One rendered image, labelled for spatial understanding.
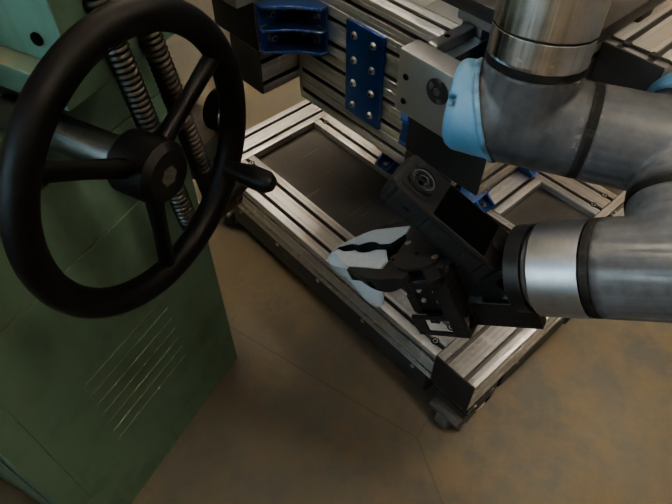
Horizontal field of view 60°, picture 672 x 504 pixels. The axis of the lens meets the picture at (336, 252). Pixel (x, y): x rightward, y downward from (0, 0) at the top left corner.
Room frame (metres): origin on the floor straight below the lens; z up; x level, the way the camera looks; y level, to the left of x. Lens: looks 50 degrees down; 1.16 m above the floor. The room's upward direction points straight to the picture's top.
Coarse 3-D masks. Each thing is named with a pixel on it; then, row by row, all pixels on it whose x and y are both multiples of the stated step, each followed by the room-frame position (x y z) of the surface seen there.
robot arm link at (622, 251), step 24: (648, 192) 0.29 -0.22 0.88; (624, 216) 0.29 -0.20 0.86; (648, 216) 0.27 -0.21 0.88; (600, 240) 0.27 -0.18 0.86; (624, 240) 0.26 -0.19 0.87; (648, 240) 0.25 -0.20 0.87; (600, 264) 0.25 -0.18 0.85; (624, 264) 0.24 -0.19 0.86; (648, 264) 0.24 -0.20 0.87; (600, 288) 0.24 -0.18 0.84; (624, 288) 0.23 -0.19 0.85; (648, 288) 0.23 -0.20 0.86; (600, 312) 0.23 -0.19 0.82; (624, 312) 0.23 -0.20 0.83; (648, 312) 0.22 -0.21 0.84
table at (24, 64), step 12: (168, 36) 0.56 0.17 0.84; (0, 48) 0.49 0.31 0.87; (132, 48) 0.52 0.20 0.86; (0, 60) 0.47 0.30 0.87; (12, 60) 0.47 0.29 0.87; (24, 60) 0.47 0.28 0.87; (36, 60) 0.47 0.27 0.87; (0, 72) 0.47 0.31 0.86; (12, 72) 0.46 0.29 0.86; (24, 72) 0.46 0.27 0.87; (96, 72) 0.47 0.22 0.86; (108, 72) 0.48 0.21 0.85; (0, 84) 0.48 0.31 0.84; (12, 84) 0.47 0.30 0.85; (24, 84) 0.46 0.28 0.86; (84, 84) 0.46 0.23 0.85; (96, 84) 0.47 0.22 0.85; (72, 96) 0.44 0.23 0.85; (84, 96) 0.45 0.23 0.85; (72, 108) 0.44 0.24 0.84
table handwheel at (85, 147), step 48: (144, 0) 0.43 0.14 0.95; (96, 48) 0.37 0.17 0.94; (0, 96) 0.48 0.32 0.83; (48, 96) 0.33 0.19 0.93; (192, 96) 0.45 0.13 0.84; (240, 96) 0.50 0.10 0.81; (48, 144) 0.32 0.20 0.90; (96, 144) 0.41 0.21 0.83; (144, 144) 0.39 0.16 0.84; (240, 144) 0.49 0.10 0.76; (0, 192) 0.29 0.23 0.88; (144, 192) 0.36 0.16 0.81; (192, 240) 0.41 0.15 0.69; (48, 288) 0.27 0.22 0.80; (96, 288) 0.31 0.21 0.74; (144, 288) 0.34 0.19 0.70
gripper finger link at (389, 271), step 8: (392, 264) 0.32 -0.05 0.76; (352, 272) 0.33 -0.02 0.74; (360, 272) 0.33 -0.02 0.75; (368, 272) 0.32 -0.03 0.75; (376, 272) 0.32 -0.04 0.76; (384, 272) 0.32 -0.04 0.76; (392, 272) 0.31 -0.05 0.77; (400, 272) 0.31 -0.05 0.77; (408, 272) 0.31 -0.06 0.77; (416, 272) 0.31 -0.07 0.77; (360, 280) 0.33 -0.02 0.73; (368, 280) 0.31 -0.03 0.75; (376, 280) 0.31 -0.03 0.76; (384, 280) 0.31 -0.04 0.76; (392, 280) 0.30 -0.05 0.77; (400, 280) 0.30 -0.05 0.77; (408, 280) 0.30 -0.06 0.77; (376, 288) 0.31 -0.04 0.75; (384, 288) 0.30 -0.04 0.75; (392, 288) 0.30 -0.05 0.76; (400, 288) 0.30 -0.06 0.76
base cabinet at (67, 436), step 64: (128, 128) 0.60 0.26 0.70; (64, 192) 0.49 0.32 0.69; (192, 192) 0.67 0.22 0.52; (0, 256) 0.41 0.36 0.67; (64, 256) 0.46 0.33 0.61; (128, 256) 0.53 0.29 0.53; (0, 320) 0.37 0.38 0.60; (64, 320) 0.42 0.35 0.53; (128, 320) 0.49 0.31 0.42; (192, 320) 0.59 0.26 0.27; (0, 384) 0.33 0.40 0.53; (64, 384) 0.38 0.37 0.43; (128, 384) 0.45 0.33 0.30; (192, 384) 0.55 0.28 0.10; (0, 448) 0.29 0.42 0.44; (64, 448) 0.34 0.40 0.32; (128, 448) 0.40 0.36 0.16
